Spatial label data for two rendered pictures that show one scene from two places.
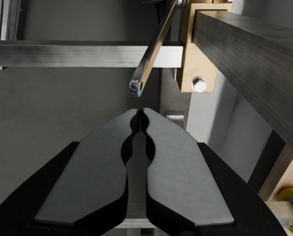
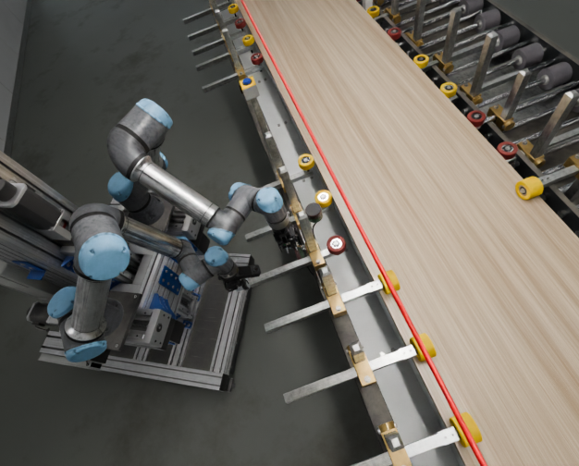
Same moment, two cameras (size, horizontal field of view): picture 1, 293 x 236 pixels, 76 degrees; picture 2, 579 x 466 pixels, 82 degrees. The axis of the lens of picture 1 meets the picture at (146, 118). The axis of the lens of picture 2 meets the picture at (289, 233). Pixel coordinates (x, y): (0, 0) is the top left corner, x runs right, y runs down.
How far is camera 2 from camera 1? 1.27 m
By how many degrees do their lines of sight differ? 66
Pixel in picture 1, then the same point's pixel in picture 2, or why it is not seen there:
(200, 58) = (314, 255)
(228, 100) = (373, 300)
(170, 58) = (307, 260)
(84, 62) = (281, 271)
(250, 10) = (351, 257)
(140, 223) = (314, 309)
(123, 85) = (327, 392)
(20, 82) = (224, 426)
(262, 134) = not seen: hidden behind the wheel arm
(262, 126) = not seen: hidden behind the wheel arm
